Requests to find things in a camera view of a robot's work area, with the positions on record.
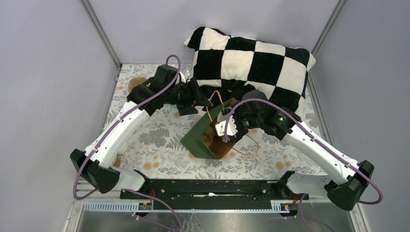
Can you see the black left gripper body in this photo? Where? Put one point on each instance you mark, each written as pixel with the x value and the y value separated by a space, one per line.
pixel 182 94

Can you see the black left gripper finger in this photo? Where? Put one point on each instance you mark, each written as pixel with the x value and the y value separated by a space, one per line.
pixel 184 110
pixel 197 95

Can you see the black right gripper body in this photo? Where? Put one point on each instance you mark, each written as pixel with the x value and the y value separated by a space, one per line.
pixel 243 121

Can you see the green paper bag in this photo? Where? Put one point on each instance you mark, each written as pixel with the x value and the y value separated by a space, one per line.
pixel 202 140

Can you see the brown cardboard cup carrier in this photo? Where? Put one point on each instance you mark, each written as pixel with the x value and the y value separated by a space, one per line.
pixel 135 82
pixel 210 136

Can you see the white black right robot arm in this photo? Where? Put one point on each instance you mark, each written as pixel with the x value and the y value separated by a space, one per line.
pixel 345 180

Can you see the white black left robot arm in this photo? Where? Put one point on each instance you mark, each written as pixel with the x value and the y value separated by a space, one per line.
pixel 167 86

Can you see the black cloth bundle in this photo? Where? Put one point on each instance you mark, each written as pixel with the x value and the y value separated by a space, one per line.
pixel 227 88

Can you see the black white checkered pillow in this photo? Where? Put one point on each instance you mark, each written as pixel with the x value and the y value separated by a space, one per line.
pixel 280 72

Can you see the floral patterned table mat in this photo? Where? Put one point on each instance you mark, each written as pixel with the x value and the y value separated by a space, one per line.
pixel 155 149

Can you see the stack of brown paper cups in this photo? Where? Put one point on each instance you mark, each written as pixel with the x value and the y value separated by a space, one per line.
pixel 117 162

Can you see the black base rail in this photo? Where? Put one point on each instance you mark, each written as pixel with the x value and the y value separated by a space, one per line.
pixel 209 196

